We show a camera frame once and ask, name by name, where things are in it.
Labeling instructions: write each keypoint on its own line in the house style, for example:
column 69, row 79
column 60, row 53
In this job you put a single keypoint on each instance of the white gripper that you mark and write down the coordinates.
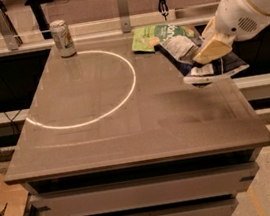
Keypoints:
column 237, row 20

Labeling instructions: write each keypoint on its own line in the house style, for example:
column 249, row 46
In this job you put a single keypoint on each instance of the blue chip bag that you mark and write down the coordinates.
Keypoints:
column 181, row 49

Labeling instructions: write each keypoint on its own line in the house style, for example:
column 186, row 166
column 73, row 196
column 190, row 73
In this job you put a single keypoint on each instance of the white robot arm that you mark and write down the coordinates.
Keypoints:
column 234, row 20

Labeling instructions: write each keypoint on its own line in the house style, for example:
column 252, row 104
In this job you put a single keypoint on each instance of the green chip bag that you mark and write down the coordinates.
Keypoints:
column 146, row 39

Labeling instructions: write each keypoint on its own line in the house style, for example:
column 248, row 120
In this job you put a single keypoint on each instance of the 7up soda can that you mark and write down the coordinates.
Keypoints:
column 62, row 38

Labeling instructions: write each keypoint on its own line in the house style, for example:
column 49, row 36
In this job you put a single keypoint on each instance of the grey drawer cabinet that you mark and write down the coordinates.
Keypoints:
column 114, row 133

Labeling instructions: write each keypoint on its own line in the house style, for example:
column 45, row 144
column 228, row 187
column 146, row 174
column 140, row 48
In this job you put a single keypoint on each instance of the black table leg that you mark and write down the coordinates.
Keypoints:
column 36, row 7

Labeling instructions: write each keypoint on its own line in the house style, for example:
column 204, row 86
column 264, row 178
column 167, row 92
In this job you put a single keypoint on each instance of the middle metal bracket post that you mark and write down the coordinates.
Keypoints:
column 124, row 15

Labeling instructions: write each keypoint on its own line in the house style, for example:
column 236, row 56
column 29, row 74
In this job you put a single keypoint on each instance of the metal bracket post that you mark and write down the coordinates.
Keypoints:
column 9, row 34
column 124, row 15

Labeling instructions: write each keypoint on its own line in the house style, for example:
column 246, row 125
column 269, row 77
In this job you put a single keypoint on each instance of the left metal bracket post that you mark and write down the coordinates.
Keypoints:
column 9, row 34

